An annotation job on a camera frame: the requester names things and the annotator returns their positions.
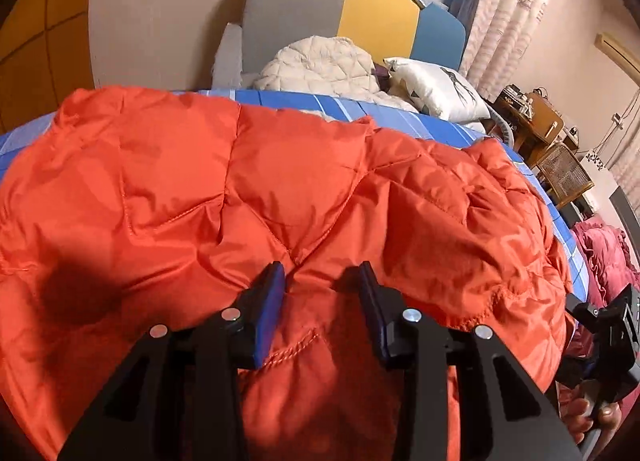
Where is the orange puffer jacket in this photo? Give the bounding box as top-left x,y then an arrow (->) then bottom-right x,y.
1,87 -> 572,460

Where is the person's right hand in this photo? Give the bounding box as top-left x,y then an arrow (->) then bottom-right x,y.
560,389 -> 622,455

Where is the wicker chair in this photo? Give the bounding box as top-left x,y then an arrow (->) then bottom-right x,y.
535,142 -> 594,208

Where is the wooden bedside cabinet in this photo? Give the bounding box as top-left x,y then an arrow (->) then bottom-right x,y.
492,84 -> 579,165

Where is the blue plaid bed sheet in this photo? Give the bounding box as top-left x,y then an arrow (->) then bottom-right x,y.
0,87 -> 591,303

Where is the white patterned pillow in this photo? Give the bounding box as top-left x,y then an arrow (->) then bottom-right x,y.
383,57 -> 490,125

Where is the cream quilted jacket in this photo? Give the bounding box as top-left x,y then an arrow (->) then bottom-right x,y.
252,35 -> 418,113

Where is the orange wooden wardrobe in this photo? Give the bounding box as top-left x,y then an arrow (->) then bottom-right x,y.
1,0 -> 94,132

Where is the beige curtain right of window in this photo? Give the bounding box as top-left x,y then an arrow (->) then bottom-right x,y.
460,0 -> 549,101

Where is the grey yellow blue headboard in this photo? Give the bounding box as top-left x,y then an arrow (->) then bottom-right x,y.
212,0 -> 466,88

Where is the wall air conditioner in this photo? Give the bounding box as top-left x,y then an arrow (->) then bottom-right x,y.
594,33 -> 640,85

